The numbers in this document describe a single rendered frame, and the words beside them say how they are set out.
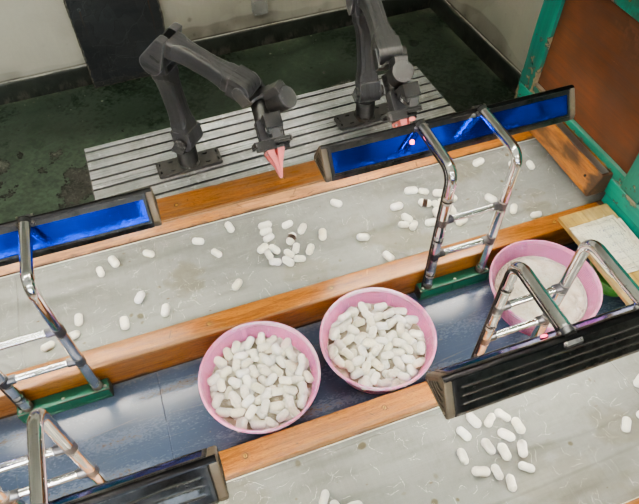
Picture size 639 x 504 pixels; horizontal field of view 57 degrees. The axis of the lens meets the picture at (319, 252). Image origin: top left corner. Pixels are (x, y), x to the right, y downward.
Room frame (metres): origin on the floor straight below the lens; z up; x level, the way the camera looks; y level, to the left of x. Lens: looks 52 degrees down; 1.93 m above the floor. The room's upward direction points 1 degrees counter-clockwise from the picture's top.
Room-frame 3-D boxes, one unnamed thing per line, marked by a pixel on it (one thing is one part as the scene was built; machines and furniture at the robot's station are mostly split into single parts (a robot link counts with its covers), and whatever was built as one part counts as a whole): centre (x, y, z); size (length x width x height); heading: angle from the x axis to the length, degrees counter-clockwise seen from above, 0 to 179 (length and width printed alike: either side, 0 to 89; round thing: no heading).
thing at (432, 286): (0.95, -0.32, 0.90); 0.20 x 0.19 x 0.45; 109
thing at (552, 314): (0.57, -0.45, 0.90); 0.20 x 0.19 x 0.45; 109
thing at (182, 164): (1.36, 0.40, 0.71); 0.20 x 0.07 x 0.08; 111
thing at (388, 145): (1.03, -0.30, 1.08); 0.62 x 0.08 x 0.07; 109
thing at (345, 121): (1.57, -0.16, 0.71); 0.20 x 0.07 x 0.08; 111
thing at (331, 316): (0.68, -0.13, 0.72); 0.27 x 0.27 x 0.10
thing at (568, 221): (0.89, -0.75, 0.77); 0.33 x 0.15 x 0.01; 19
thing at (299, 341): (0.59, 0.13, 0.72); 0.27 x 0.27 x 0.10
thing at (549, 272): (0.82, -0.55, 0.71); 0.22 x 0.22 x 0.06
